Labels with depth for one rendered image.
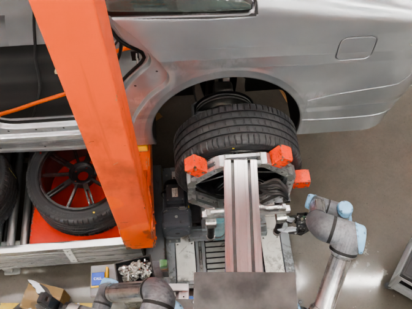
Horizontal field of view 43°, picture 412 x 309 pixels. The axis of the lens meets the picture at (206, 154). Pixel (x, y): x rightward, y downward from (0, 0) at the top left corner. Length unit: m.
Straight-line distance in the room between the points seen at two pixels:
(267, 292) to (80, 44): 0.82
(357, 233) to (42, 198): 1.83
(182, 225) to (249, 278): 1.83
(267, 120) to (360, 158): 1.46
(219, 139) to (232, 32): 0.52
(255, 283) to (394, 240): 2.47
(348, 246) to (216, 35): 1.02
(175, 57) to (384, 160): 2.06
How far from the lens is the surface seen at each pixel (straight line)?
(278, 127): 2.59
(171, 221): 3.12
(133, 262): 2.89
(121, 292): 2.11
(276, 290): 1.31
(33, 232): 3.40
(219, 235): 2.93
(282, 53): 2.41
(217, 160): 2.48
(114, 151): 1.98
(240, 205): 1.38
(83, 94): 1.70
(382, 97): 2.89
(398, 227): 3.76
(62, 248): 3.18
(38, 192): 3.23
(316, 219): 2.21
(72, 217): 3.11
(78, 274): 3.53
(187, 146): 2.58
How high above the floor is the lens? 3.29
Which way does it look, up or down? 60 degrees down
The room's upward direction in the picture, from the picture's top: straight up
